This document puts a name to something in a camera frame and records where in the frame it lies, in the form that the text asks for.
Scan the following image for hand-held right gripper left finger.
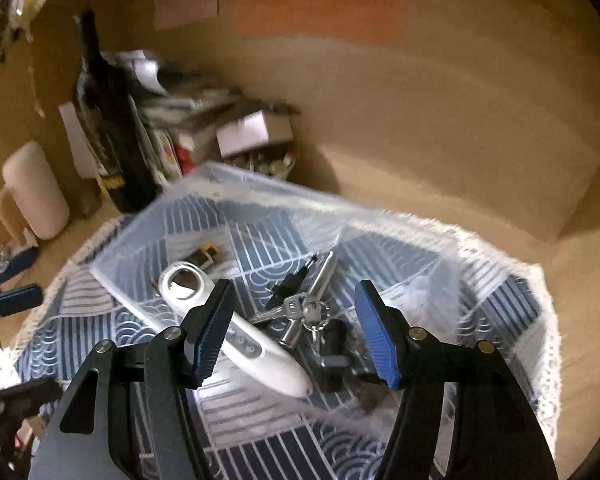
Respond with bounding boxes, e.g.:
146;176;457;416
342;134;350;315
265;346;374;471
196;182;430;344
27;279;237;480

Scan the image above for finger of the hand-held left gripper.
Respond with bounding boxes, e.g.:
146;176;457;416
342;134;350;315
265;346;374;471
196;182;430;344
0;283;44;334
0;248;39;294

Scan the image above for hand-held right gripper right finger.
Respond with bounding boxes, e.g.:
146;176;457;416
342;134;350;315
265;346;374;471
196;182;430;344
354;280;558;480

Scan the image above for black key fob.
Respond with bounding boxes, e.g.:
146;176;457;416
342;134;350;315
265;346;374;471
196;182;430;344
320;320;361;391

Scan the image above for white handheld magnifier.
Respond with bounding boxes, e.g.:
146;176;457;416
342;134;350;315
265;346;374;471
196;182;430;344
158;260;313;400

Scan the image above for bunch of silver keys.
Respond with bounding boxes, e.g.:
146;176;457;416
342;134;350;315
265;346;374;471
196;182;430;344
247;292;331;333

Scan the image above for small black tool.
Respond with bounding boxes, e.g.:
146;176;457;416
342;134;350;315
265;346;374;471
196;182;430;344
267;255;318;311

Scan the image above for keys and small tools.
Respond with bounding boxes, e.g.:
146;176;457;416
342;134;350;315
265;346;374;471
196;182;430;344
280;250;338;348

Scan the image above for clear plastic storage box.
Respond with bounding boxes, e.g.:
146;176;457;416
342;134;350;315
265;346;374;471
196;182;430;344
91;162;461;411

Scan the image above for beige mug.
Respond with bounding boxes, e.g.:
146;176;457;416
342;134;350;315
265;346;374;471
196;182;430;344
0;141;71;241

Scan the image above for blue wave patterned tablecloth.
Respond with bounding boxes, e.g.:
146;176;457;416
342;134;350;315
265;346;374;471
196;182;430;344
7;180;563;480

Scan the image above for white paper note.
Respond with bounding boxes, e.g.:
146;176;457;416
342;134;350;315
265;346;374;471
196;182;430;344
59;102;98;181

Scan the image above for dark wine bottle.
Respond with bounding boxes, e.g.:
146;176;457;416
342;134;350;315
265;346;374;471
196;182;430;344
74;10;163;213

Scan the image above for small white cardboard box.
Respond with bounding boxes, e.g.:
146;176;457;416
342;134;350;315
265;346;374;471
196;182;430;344
216;110;271;158

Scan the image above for stack of books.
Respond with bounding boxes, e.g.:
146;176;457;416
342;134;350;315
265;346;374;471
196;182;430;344
100;50;301;183

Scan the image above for orange sticky note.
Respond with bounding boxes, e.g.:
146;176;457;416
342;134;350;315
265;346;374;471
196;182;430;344
236;0;405;47

